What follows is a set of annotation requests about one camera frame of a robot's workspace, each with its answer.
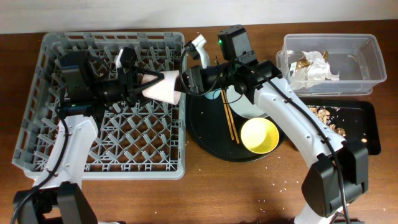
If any yellow plastic bowl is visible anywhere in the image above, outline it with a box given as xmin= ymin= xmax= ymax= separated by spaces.
xmin=240 ymin=118 xmax=280 ymax=154

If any black rectangular tray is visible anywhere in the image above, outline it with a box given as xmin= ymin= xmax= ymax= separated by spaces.
xmin=302 ymin=98 xmax=381 ymax=156

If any light blue plastic cup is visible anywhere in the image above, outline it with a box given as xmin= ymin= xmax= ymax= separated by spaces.
xmin=205 ymin=88 xmax=221 ymax=100

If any white paper napkin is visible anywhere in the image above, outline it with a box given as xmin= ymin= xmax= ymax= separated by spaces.
xmin=290 ymin=51 xmax=340 ymax=90

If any grey plastic dishwasher rack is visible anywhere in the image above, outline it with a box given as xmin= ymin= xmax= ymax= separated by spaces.
xmin=12 ymin=32 xmax=185 ymax=180

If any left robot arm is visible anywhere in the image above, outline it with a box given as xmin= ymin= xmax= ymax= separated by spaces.
xmin=11 ymin=47 xmax=165 ymax=223

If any clear plastic waste bin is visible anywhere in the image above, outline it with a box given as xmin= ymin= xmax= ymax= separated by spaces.
xmin=276 ymin=34 xmax=387 ymax=97

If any pink plastic cup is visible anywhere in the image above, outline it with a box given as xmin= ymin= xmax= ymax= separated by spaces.
xmin=142 ymin=70 xmax=181 ymax=105

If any food scraps pile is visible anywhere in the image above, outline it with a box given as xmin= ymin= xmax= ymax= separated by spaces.
xmin=308 ymin=106 xmax=348 ymax=139

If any wooden chopstick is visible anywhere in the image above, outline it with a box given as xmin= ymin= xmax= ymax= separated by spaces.
xmin=224 ymin=90 xmax=240 ymax=144
xmin=220 ymin=89 xmax=235 ymax=141

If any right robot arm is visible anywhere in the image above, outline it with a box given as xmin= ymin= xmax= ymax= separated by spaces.
xmin=179 ymin=25 xmax=369 ymax=223

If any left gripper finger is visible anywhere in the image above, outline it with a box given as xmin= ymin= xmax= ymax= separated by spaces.
xmin=133 ymin=93 xmax=152 ymax=105
xmin=136 ymin=68 xmax=164 ymax=92

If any grey round plate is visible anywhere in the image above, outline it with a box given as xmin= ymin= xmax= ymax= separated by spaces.
xmin=226 ymin=86 xmax=268 ymax=119

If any round black serving tray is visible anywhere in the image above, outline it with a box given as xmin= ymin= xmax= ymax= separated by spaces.
xmin=185 ymin=95 xmax=268 ymax=162

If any gold foil wrapper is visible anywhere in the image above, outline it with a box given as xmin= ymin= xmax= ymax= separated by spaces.
xmin=295 ymin=50 xmax=328 ymax=70

